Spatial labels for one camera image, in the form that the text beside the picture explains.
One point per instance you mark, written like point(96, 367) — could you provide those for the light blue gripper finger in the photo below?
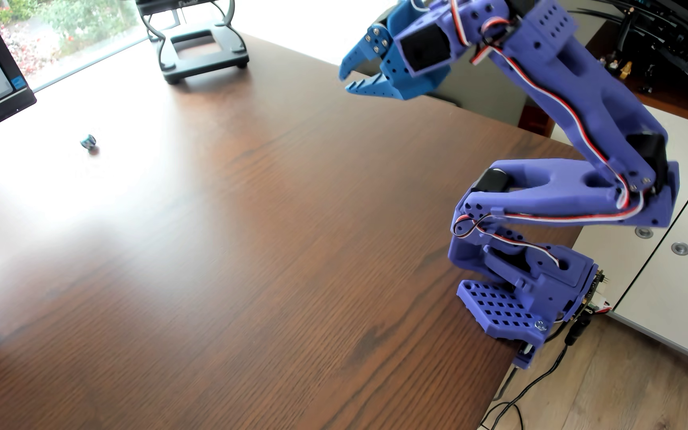
point(383, 85)
point(369, 49)

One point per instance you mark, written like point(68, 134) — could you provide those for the small blue dice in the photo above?
point(88, 142)

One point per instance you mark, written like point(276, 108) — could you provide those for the purple robot arm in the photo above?
point(559, 77)

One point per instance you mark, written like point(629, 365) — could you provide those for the black metal stand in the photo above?
point(200, 57)

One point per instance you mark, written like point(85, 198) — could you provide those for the dark toy minifigure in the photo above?
point(607, 61)

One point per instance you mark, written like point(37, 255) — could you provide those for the golden toy minifigure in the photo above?
point(626, 70)

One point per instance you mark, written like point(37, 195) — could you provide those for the black brick model spaceship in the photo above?
point(678, 36)

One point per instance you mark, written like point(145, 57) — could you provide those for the round silver cabinet lock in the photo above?
point(680, 248)
point(644, 232)

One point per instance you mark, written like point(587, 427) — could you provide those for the robot controller circuit board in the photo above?
point(598, 292)

